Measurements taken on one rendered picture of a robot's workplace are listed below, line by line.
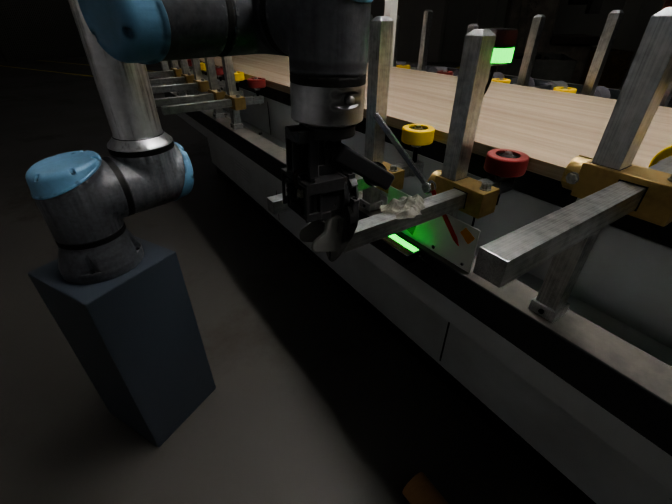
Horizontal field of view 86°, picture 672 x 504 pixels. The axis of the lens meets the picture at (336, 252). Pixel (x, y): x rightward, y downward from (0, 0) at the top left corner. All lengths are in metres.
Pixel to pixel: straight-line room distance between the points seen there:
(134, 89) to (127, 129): 0.09
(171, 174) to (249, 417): 0.83
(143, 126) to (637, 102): 0.92
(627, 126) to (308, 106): 0.40
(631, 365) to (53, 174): 1.10
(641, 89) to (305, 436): 1.17
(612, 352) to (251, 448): 1.01
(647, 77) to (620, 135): 0.07
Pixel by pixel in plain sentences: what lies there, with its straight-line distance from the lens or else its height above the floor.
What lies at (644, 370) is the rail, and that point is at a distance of 0.72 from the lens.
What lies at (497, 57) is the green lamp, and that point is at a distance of 0.73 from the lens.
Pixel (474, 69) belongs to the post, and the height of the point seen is 1.06.
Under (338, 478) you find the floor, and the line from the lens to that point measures 1.25.
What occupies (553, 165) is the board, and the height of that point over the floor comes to 0.90.
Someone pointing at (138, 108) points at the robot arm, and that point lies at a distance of 0.98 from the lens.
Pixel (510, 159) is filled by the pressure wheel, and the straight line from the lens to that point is 0.79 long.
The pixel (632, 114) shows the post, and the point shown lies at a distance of 0.59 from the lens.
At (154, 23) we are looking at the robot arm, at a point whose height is 1.13.
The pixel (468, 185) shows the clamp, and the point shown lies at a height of 0.87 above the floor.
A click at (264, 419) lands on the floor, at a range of 1.36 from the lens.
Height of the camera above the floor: 1.14
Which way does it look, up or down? 33 degrees down
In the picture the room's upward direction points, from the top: straight up
